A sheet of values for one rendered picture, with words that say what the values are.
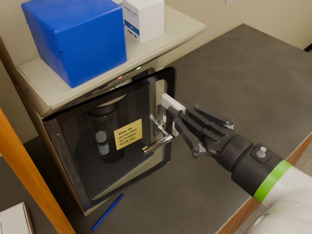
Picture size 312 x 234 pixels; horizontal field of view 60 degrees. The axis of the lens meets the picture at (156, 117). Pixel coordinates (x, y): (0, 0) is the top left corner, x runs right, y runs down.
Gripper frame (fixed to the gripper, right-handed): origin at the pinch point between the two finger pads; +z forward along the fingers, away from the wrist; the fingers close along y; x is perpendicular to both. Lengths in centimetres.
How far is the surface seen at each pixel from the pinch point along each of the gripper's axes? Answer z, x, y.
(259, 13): 52, 40, -133
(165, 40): -1.5, -20.1, 4.3
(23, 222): 17, 33, 42
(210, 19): 52, 26, -80
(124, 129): 5.1, 4.6, 10.9
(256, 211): -19, 131, -68
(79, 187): 7.2, 18.4, 25.5
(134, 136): 4.8, 9.2, 8.5
